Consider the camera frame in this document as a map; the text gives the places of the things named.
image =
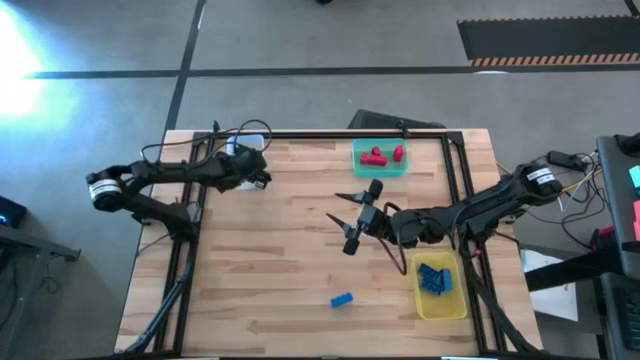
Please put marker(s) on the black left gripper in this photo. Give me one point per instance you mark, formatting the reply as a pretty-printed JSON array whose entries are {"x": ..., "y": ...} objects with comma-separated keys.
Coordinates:
[{"x": 245, "y": 165}]

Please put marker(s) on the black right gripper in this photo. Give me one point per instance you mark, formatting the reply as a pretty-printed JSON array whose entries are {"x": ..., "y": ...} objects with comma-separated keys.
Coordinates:
[{"x": 375, "y": 220}]

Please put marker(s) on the large red building block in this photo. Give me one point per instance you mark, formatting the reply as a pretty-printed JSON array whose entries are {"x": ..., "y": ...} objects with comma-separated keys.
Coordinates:
[{"x": 374, "y": 160}]

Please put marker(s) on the small red building block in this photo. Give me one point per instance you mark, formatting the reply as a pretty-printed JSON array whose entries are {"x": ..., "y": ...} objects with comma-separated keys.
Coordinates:
[
  {"x": 376, "y": 150},
  {"x": 398, "y": 153}
]

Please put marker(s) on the blue building block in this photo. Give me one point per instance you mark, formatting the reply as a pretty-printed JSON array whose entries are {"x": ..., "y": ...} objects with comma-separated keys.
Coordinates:
[
  {"x": 446, "y": 280},
  {"x": 341, "y": 300},
  {"x": 431, "y": 287},
  {"x": 427, "y": 271}
]

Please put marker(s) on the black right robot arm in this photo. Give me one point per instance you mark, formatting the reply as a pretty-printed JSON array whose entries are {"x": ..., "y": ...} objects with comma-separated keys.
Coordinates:
[{"x": 480, "y": 205}]

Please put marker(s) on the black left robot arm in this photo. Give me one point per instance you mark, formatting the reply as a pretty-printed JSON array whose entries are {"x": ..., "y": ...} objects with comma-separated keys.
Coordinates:
[{"x": 165, "y": 172}]

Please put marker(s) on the clear plastic bin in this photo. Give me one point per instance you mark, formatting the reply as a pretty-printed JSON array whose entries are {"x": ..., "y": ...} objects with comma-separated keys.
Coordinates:
[{"x": 250, "y": 141}]

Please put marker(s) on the teal plastic bin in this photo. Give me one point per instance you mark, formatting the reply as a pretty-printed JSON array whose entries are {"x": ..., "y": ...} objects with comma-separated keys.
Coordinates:
[{"x": 380, "y": 171}]

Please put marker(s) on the yellow plastic bin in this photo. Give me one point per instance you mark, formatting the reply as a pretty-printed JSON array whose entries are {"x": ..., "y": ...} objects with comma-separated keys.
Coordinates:
[{"x": 440, "y": 305}]

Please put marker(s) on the white paper sheet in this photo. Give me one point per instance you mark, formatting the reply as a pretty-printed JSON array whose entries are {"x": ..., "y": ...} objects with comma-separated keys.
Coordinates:
[{"x": 550, "y": 300}]

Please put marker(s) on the black power adapter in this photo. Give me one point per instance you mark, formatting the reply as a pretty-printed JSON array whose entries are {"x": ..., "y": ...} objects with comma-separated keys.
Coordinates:
[{"x": 562, "y": 160}]

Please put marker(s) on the black stand beam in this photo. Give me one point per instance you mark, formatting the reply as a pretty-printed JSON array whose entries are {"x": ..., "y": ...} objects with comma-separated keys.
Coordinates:
[{"x": 570, "y": 270}]

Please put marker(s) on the grey stand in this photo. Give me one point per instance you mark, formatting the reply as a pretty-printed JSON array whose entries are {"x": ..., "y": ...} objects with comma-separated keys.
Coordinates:
[{"x": 30, "y": 245}]

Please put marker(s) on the black device with blue light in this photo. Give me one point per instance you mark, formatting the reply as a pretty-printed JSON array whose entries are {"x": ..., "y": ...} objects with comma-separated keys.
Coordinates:
[{"x": 12, "y": 212}]

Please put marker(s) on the small red item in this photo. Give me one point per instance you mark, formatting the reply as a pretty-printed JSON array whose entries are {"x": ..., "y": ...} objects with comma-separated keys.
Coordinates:
[{"x": 606, "y": 230}]

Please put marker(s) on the black hazard-striped floor mat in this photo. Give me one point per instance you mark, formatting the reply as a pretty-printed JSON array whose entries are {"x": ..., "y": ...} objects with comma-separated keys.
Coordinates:
[{"x": 550, "y": 37}]

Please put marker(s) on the black side table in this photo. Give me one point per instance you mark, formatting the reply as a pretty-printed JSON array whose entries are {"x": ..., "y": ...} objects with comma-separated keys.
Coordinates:
[{"x": 617, "y": 200}]

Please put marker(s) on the pink item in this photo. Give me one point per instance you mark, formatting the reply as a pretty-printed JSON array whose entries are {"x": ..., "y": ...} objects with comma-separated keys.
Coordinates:
[{"x": 637, "y": 220}]

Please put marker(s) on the teal item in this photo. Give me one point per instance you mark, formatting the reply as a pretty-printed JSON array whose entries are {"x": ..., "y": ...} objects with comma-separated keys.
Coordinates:
[{"x": 635, "y": 176}]

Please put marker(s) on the dark keyboard tray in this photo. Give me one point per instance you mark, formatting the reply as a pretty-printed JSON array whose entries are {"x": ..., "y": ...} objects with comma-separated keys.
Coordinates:
[{"x": 622, "y": 320}]

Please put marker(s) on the black aluminium table frame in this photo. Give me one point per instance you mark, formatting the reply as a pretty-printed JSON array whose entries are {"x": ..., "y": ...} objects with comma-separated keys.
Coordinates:
[{"x": 325, "y": 134}]

